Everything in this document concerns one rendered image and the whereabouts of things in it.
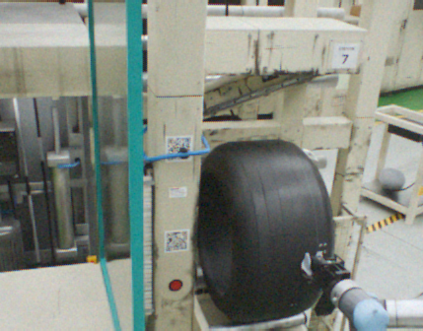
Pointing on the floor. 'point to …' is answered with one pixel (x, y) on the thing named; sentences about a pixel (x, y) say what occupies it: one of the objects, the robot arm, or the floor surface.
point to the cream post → (188, 40)
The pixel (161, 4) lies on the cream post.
